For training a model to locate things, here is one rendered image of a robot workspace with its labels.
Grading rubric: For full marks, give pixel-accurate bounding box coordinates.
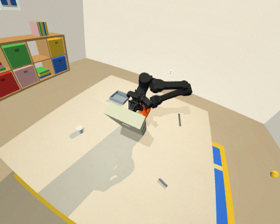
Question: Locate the small white cylinder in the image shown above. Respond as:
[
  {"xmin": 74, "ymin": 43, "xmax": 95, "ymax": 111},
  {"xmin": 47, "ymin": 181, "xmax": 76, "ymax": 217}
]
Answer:
[{"xmin": 76, "ymin": 125, "xmax": 84, "ymax": 134}]

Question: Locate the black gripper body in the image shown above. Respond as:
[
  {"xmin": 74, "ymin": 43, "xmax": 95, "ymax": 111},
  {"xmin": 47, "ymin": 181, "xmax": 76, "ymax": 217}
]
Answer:
[{"xmin": 127, "ymin": 88, "xmax": 146, "ymax": 111}]

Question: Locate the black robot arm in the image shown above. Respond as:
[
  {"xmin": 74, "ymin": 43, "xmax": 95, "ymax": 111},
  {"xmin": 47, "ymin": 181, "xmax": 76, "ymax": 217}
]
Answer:
[{"xmin": 138, "ymin": 72, "xmax": 192, "ymax": 110}]

